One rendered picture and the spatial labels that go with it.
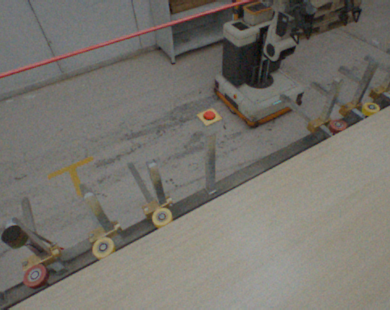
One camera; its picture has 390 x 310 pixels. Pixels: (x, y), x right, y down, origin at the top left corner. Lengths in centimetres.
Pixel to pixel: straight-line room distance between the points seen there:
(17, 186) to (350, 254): 250
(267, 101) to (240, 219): 166
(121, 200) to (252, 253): 147
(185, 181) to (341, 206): 140
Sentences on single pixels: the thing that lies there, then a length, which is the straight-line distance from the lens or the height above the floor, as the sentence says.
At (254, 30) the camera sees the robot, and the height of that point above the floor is 80.
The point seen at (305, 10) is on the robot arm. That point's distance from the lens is 198.
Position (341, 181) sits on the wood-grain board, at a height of 90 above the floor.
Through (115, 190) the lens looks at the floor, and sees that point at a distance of 248.
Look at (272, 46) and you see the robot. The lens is 248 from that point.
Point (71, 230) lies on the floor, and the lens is 242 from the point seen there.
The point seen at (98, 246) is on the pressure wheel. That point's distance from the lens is 123.
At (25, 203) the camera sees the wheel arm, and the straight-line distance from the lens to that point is 154.
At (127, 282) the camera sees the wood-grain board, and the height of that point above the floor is 90.
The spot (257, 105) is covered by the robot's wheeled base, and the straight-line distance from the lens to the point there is 264.
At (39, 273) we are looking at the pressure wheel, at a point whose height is 91.
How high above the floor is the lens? 196
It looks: 50 degrees down
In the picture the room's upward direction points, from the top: 4 degrees counter-clockwise
